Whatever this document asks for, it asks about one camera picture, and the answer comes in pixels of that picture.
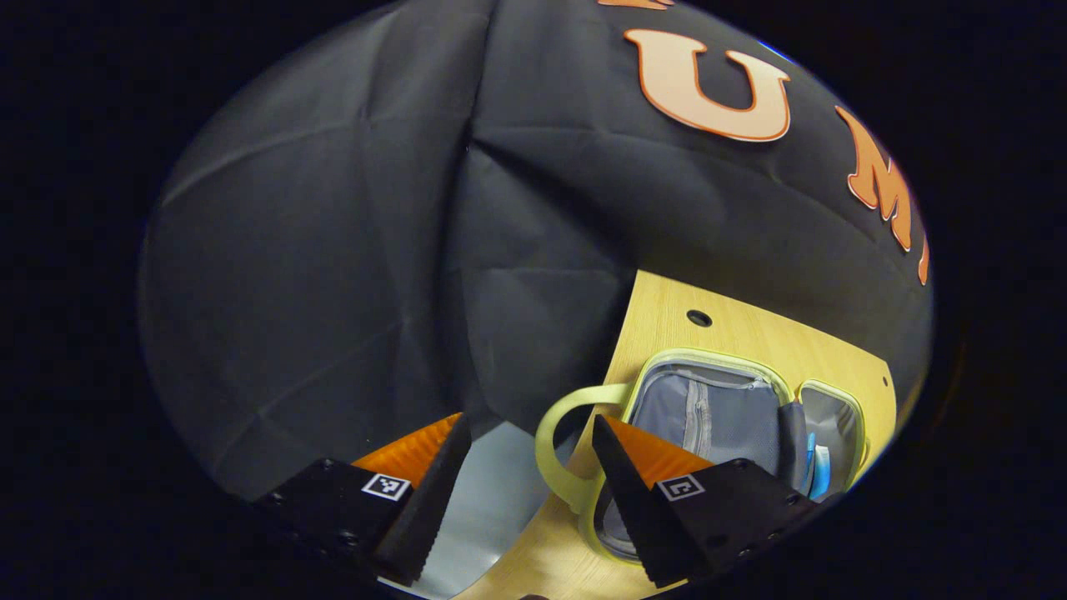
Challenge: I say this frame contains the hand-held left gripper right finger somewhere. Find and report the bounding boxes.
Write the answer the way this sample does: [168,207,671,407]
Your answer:
[592,414,826,588]

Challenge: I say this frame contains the pale yellow small suitcase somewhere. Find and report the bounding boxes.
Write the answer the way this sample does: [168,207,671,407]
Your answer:
[535,348,869,568]

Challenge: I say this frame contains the black backdrop cloth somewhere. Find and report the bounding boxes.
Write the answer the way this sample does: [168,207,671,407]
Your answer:
[138,0,934,501]

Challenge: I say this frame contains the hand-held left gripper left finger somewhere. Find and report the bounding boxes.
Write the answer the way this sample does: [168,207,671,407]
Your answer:
[254,412,473,587]

